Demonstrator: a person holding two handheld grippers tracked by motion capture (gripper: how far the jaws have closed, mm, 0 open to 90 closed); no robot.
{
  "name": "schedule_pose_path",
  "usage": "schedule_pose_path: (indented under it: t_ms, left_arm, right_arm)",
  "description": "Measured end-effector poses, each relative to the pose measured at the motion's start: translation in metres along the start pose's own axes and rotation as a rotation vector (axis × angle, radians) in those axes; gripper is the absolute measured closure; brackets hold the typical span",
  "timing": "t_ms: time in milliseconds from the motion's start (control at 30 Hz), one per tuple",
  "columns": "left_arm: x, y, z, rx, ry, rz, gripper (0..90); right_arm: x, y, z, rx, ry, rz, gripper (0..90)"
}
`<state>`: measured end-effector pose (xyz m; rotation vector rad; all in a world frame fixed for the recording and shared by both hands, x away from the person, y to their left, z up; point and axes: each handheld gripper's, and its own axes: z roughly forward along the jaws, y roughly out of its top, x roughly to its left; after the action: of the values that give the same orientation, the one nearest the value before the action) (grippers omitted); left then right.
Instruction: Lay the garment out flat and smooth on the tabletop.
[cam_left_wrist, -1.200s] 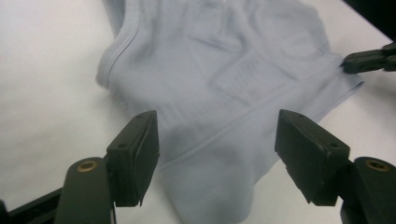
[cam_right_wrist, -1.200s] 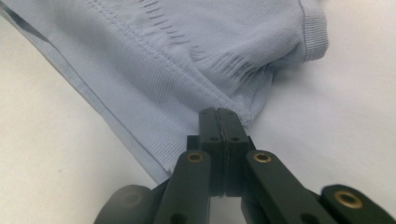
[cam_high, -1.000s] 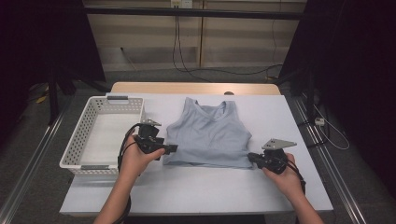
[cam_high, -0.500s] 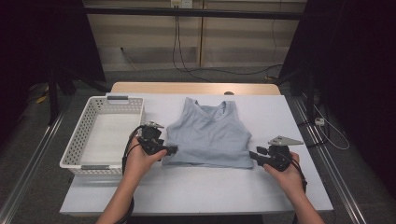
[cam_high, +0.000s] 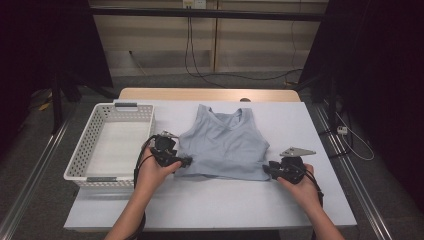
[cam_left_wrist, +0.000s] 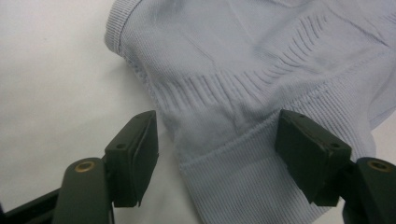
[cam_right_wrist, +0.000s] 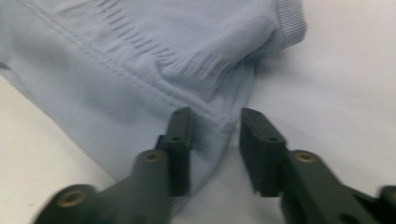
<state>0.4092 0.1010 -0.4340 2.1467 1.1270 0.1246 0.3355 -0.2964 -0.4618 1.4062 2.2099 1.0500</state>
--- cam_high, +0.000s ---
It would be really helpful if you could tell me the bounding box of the metal floor rail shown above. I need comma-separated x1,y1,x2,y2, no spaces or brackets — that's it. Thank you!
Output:
0,109,78,240
311,102,389,240

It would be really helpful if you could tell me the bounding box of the black horizontal bar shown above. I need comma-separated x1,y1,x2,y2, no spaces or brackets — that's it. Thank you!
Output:
89,7,329,23

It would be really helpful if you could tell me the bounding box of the light blue tank top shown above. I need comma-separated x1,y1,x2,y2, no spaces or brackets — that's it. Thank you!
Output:
173,103,271,182

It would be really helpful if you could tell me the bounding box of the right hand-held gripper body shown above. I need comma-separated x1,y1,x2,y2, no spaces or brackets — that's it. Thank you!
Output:
271,146,317,185

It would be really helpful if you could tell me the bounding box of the white perforated plastic basket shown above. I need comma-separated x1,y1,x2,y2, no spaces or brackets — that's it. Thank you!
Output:
63,102,156,191

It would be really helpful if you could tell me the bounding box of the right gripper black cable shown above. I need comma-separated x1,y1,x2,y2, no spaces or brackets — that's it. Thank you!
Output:
298,167,325,208

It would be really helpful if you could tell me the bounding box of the thin dark rod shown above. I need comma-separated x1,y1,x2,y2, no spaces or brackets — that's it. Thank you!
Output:
128,50,148,77

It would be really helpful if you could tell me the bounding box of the person's right hand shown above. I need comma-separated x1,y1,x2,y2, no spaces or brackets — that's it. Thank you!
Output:
276,163,324,214

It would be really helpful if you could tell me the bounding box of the thin dark wall cable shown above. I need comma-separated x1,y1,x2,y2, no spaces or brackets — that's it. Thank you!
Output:
290,0,298,84

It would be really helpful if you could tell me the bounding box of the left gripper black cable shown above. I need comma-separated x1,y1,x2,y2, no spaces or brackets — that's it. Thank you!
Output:
124,134,158,240

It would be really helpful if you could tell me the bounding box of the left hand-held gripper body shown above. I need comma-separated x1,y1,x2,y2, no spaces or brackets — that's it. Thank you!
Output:
149,130,183,168

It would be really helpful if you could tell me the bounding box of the person's left hand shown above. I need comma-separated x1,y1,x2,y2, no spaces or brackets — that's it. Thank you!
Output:
134,154,183,194

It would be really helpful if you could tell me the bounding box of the white table cover sheet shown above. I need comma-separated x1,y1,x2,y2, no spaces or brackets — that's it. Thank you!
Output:
63,99,358,232

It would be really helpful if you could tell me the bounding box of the black curtain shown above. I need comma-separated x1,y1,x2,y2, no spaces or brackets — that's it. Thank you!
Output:
298,0,424,214
0,0,114,158

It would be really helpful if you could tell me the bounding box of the black hanging wall cable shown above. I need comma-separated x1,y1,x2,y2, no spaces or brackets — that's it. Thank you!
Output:
188,15,304,82
184,15,229,90

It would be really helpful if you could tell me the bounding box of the black metal stand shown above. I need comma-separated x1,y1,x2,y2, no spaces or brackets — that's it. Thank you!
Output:
293,71,339,134
49,71,118,135

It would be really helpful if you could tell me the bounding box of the white floor cable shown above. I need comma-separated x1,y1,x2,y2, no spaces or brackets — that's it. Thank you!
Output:
334,111,375,162

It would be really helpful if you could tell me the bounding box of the white wall outlet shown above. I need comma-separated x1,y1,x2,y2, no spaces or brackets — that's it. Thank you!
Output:
182,0,208,10

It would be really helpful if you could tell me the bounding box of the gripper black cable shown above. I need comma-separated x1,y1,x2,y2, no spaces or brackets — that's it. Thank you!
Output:
298,167,325,208
124,134,158,240

